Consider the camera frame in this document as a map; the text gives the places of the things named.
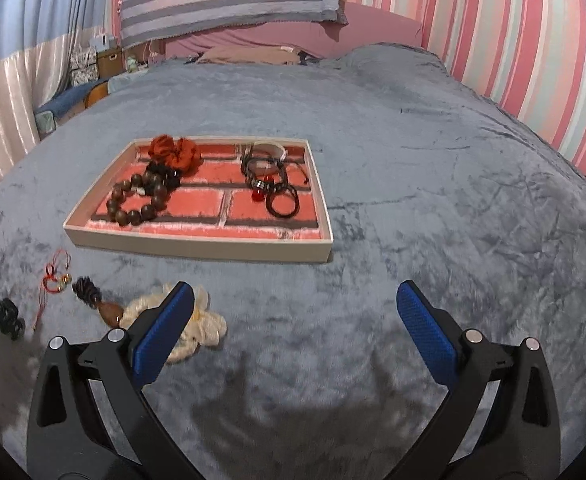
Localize dark braided cord bracelet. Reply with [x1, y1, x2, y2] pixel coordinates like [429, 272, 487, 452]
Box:
[240, 155, 310, 192]

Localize grey plush blanket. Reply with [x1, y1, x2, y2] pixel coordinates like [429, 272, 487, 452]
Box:
[0, 42, 586, 480]

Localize red string bracelet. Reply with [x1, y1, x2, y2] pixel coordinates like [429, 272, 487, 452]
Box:
[33, 250, 74, 331]

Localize cream tray with brick lining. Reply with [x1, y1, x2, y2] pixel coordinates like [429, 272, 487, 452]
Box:
[63, 136, 334, 264]

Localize brown wooden bead bracelet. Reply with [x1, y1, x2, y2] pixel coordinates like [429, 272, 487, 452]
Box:
[106, 170, 171, 226]

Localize wooden chair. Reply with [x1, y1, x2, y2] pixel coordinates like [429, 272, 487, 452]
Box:
[84, 82, 109, 108]

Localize black hair tie red beads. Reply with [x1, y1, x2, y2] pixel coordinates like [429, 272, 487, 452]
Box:
[250, 180, 301, 220]

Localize black scrunchie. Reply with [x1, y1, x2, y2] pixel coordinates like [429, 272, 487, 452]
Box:
[146, 160, 181, 192]

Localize dark tassel with brown bead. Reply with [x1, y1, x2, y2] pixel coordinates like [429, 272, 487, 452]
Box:
[72, 276, 124, 326]

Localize blue and white curtain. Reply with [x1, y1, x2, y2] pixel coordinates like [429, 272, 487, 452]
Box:
[0, 0, 124, 206]

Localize rust red scrunchie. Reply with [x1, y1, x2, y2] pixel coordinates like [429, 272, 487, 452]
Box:
[148, 135, 202, 172]

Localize pink covered headboard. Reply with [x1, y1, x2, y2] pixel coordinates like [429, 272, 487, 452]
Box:
[165, 2, 422, 61]

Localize brown cardboard box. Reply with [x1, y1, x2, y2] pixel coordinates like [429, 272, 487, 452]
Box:
[96, 46, 124, 78]

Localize white strap wristwatch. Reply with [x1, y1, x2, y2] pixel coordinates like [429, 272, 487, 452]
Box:
[243, 142, 288, 171]

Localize grey striped hanging cloth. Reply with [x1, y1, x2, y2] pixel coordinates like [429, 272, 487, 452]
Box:
[120, 0, 349, 50]

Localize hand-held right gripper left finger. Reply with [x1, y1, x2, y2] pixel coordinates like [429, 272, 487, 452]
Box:
[27, 281, 196, 480]

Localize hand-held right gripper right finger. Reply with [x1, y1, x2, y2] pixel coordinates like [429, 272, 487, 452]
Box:
[395, 280, 562, 480]

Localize black hair claw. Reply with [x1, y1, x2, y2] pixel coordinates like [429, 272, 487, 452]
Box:
[0, 298, 25, 341]

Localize tan pillow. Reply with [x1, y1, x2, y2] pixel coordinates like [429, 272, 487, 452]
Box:
[195, 44, 301, 65]

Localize pale green cloth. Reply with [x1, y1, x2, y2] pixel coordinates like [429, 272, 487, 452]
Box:
[106, 70, 146, 93]

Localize cream satin scrunchie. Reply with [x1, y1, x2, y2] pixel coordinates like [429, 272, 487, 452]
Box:
[118, 284, 228, 365]

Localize patterned storage box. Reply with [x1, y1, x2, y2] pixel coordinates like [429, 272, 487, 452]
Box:
[70, 45, 99, 86]

